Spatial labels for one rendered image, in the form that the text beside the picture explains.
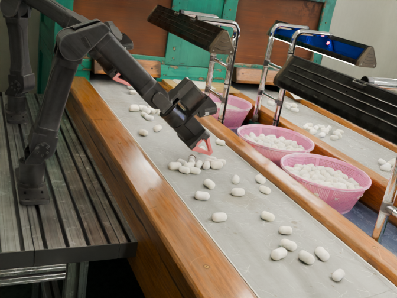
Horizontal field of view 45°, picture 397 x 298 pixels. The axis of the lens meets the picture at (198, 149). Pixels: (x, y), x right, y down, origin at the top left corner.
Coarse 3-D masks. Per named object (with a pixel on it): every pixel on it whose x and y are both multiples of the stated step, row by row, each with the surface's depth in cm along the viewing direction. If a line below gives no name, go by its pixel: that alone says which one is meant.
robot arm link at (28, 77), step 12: (24, 12) 165; (12, 24) 163; (24, 24) 165; (12, 36) 165; (24, 36) 166; (12, 48) 166; (24, 48) 167; (12, 60) 168; (24, 60) 168; (12, 72) 168; (24, 72) 168; (24, 84) 169
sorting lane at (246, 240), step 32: (128, 96) 198; (128, 128) 160; (160, 160) 138; (192, 192) 121; (224, 192) 124; (256, 192) 127; (224, 224) 108; (256, 224) 111; (288, 224) 113; (320, 224) 115; (256, 256) 98; (288, 256) 100; (352, 256) 104; (256, 288) 88; (288, 288) 89; (320, 288) 91; (352, 288) 92; (384, 288) 94
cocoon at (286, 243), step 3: (282, 240) 102; (285, 240) 102; (288, 240) 102; (282, 243) 102; (285, 243) 101; (288, 243) 101; (291, 243) 101; (294, 243) 101; (282, 246) 102; (285, 246) 101; (288, 246) 101; (291, 246) 101; (294, 246) 101; (288, 249) 101; (291, 249) 101; (294, 249) 101
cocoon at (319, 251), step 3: (315, 249) 101; (318, 249) 101; (321, 249) 100; (315, 252) 101; (318, 252) 100; (321, 252) 100; (324, 252) 99; (327, 252) 99; (318, 255) 100; (321, 255) 99; (324, 255) 99; (327, 255) 99; (321, 258) 99; (324, 258) 99; (327, 258) 99
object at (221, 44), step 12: (156, 12) 188; (168, 12) 179; (180, 12) 171; (156, 24) 183; (168, 24) 173; (180, 24) 165; (192, 24) 158; (204, 24) 151; (180, 36) 161; (192, 36) 154; (204, 36) 147; (216, 36) 142; (228, 36) 141; (204, 48) 144; (216, 48) 141; (228, 48) 143
